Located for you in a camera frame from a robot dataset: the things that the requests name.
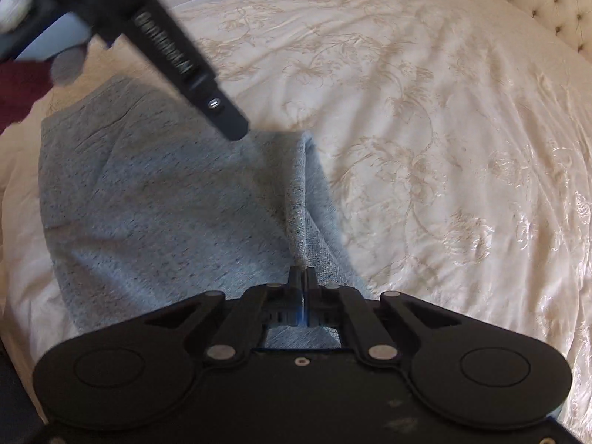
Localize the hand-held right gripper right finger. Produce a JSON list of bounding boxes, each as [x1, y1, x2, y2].
[[305, 268, 463, 364]]

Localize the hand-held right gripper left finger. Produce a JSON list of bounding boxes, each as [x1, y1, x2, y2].
[[143, 268, 303, 362]]

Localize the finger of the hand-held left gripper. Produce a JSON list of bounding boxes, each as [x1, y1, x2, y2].
[[192, 76, 251, 141]]

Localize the grey speckled pants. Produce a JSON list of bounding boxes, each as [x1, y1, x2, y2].
[[39, 76, 375, 350]]

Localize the person's maroon clothing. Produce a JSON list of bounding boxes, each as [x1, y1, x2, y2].
[[0, 60, 53, 123]]

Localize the cream embroidered bedspread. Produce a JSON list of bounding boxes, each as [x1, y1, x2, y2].
[[0, 0, 592, 444]]

